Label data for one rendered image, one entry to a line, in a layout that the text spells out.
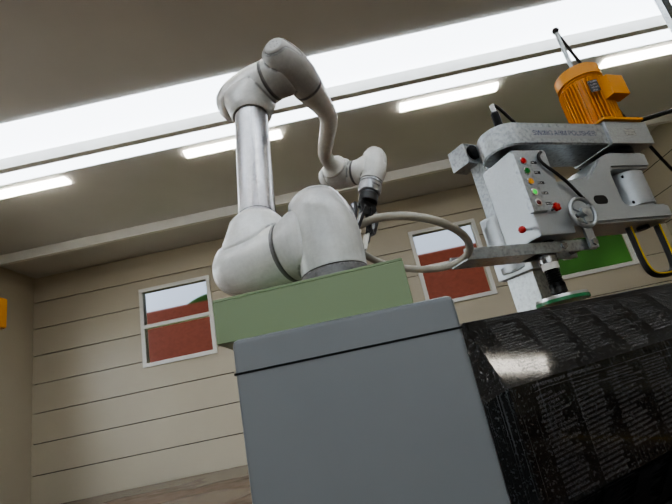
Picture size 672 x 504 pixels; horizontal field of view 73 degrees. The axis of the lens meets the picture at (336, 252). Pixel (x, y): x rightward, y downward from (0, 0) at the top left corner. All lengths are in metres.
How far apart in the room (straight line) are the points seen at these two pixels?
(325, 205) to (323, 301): 0.27
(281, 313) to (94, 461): 8.48
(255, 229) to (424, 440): 0.61
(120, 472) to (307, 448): 8.27
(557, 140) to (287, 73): 1.43
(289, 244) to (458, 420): 0.51
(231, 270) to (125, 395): 7.93
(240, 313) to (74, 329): 8.83
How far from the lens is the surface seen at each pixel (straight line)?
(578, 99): 2.85
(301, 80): 1.45
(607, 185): 2.51
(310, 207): 1.01
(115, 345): 9.17
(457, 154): 3.13
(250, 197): 1.21
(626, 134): 2.77
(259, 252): 1.06
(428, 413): 0.79
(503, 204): 2.23
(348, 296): 0.83
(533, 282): 2.83
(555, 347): 1.68
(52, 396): 9.68
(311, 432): 0.80
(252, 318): 0.85
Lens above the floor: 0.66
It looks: 18 degrees up
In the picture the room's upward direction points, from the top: 12 degrees counter-clockwise
